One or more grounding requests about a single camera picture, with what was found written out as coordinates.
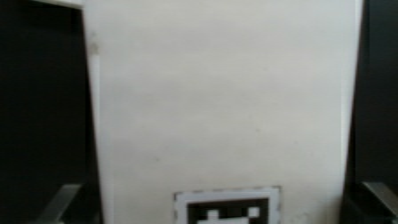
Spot white U-shaped fence frame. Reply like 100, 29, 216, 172
34, 0, 84, 9

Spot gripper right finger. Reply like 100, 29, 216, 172
345, 182, 398, 224

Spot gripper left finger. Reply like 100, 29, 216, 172
34, 184, 98, 224

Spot white cabinet top block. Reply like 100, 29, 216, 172
84, 0, 363, 224

